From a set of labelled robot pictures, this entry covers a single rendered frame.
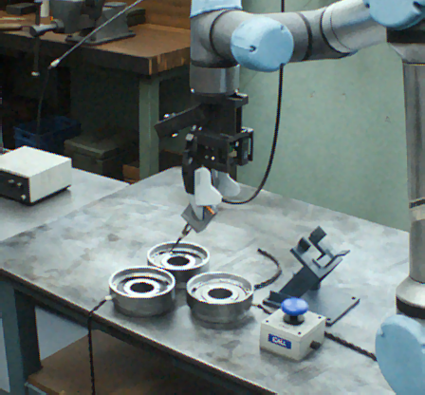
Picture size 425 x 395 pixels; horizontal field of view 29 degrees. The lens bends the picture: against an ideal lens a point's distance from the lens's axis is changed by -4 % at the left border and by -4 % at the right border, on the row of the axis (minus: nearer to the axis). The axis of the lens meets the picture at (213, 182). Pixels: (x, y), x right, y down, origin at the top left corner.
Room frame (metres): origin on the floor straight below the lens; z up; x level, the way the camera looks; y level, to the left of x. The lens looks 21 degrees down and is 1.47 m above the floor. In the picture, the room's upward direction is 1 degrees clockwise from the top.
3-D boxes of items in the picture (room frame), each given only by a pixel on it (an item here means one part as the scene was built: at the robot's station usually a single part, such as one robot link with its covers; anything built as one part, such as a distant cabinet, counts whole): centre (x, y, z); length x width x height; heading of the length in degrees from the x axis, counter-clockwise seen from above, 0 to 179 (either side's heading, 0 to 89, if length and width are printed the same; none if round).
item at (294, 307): (1.06, -0.12, 0.85); 0.04 x 0.04 x 0.05
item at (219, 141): (1.25, -0.01, 1.07); 0.09 x 0.08 x 0.12; 54
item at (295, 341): (1.06, -0.13, 0.82); 0.08 x 0.07 x 0.05; 53
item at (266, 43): (1.18, -0.07, 1.23); 0.11 x 0.11 x 0.08; 30
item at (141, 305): (1.18, 0.11, 0.82); 0.10 x 0.10 x 0.04
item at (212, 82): (1.26, 0.00, 1.15); 0.08 x 0.08 x 0.05
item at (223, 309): (1.17, -0.01, 0.82); 0.10 x 0.10 x 0.04
